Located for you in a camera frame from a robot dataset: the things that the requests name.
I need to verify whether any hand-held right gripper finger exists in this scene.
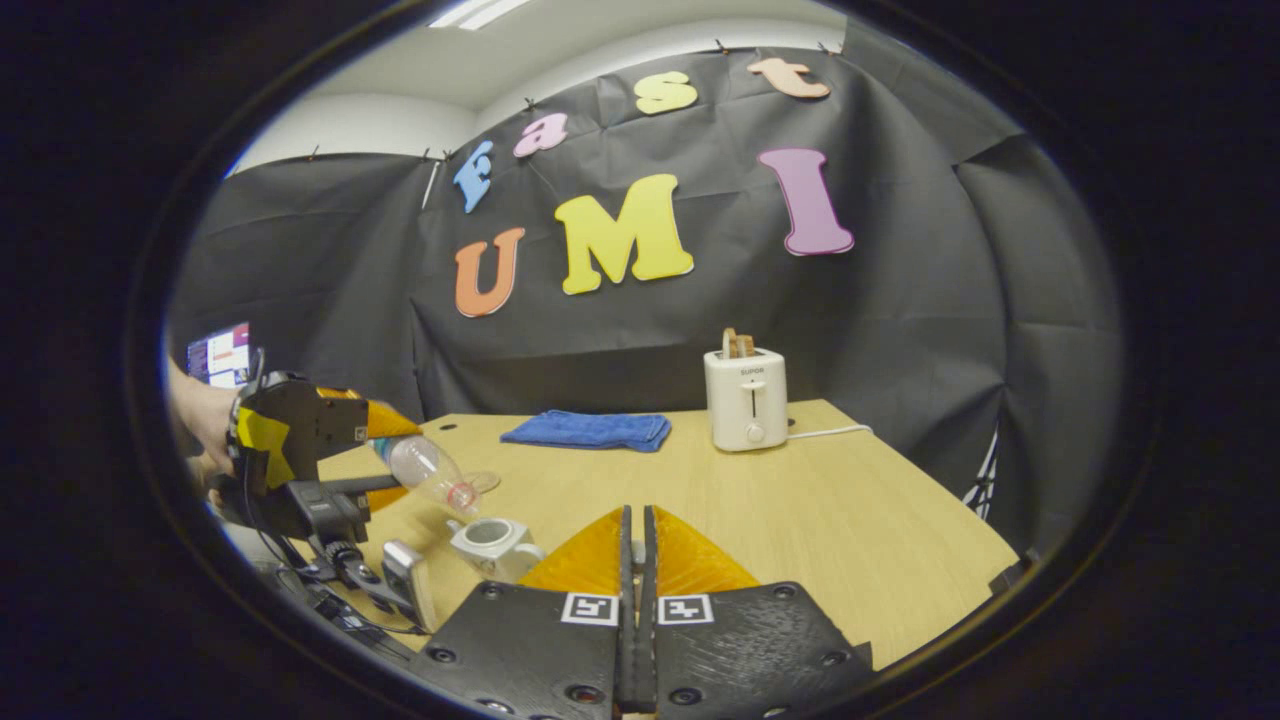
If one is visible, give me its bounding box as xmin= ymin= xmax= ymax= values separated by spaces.
xmin=408 ymin=505 xmax=638 ymax=720
xmin=640 ymin=505 xmax=878 ymax=720

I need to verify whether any clear plastic water bottle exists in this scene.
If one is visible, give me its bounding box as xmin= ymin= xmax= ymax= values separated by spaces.
xmin=372 ymin=434 xmax=482 ymax=517

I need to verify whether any grey ceramic teacup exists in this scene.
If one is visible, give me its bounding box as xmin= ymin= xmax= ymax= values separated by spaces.
xmin=446 ymin=516 xmax=547 ymax=585

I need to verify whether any computer monitor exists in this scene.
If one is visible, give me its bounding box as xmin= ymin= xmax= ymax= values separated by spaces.
xmin=186 ymin=321 xmax=254 ymax=390

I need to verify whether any blue towel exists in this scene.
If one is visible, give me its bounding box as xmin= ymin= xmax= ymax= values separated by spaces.
xmin=499 ymin=409 xmax=674 ymax=454

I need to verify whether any white toaster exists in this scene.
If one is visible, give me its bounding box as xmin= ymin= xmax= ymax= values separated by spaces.
xmin=702 ymin=345 xmax=791 ymax=454

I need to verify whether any ceiling light panel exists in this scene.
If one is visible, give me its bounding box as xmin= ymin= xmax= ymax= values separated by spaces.
xmin=430 ymin=0 xmax=533 ymax=30

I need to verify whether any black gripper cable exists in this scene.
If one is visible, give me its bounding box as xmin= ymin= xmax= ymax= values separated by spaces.
xmin=245 ymin=530 xmax=426 ymax=663

